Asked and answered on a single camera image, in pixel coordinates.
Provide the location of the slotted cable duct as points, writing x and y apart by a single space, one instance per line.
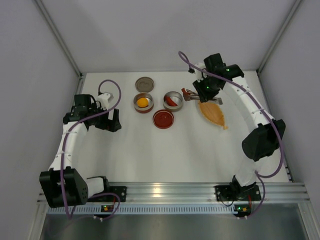
161 209

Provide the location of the red round lid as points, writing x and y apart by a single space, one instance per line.
163 119

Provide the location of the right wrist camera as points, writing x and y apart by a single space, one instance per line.
199 75

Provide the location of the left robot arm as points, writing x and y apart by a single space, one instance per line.
62 184

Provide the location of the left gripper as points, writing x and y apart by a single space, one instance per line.
110 121

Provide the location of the right frame post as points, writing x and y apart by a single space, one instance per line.
289 17

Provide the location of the left frame post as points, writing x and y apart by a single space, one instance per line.
57 35

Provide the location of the metal tongs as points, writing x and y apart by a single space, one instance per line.
195 96

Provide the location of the frame post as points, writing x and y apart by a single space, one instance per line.
289 17
57 35

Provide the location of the aluminium mounting rail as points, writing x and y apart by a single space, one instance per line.
204 192

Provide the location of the red-banded steel container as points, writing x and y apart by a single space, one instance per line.
150 102

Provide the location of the red sausage piece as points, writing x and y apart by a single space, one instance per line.
170 102

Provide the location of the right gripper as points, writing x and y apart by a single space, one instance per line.
203 92

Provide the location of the brown round lid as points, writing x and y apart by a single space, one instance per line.
144 84

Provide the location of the woven bamboo boat tray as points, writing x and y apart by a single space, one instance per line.
213 113

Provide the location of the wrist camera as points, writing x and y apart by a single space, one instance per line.
104 99
199 75

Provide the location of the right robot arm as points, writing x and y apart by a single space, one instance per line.
265 133

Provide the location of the brown-banded steel container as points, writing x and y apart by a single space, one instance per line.
177 98

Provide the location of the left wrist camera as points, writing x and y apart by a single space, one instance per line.
104 99

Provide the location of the orange food piece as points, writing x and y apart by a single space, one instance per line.
142 102

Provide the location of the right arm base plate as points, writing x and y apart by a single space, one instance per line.
225 193

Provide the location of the red octopus sausage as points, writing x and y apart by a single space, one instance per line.
186 93

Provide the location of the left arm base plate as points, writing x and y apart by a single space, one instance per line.
110 195

